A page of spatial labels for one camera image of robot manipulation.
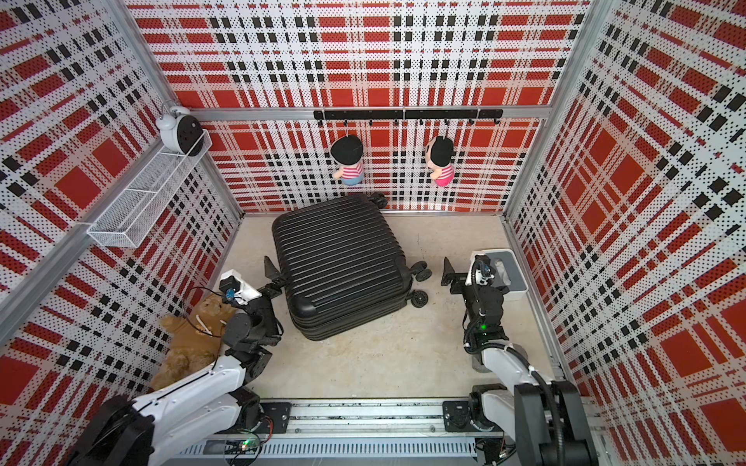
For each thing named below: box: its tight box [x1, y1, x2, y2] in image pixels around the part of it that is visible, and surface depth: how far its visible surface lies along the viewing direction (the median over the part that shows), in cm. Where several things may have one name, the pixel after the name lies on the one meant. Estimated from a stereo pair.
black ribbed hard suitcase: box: [271, 192, 433, 341], surface depth 82 cm
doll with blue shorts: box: [329, 133, 365, 186], surface depth 97 cm
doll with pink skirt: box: [424, 135, 456, 187], surface depth 97 cm
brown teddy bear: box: [150, 293, 237, 393], surface depth 82 cm
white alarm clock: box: [155, 105, 204, 157], surface depth 80 cm
